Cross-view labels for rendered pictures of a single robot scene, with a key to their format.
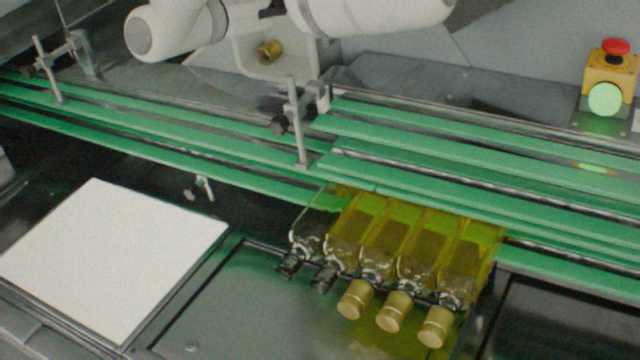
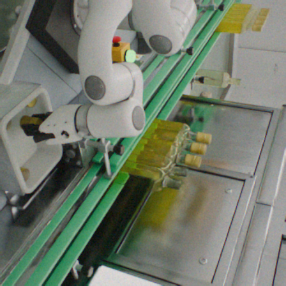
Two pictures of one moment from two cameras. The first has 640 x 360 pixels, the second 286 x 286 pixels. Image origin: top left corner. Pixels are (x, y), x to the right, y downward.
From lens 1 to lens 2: 1.18 m
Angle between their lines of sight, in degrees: 73
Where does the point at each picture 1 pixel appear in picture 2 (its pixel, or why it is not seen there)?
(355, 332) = (181, 193)
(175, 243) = not seen: outside the picture
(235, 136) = (69, 217)
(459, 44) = (72, 87)
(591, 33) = not seen: hidden behind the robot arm
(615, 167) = (154, 68)
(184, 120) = (35, 256)
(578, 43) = not seen: hidden behind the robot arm
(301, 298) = (161, 217)
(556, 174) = (158, 79)
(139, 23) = (136, 109)
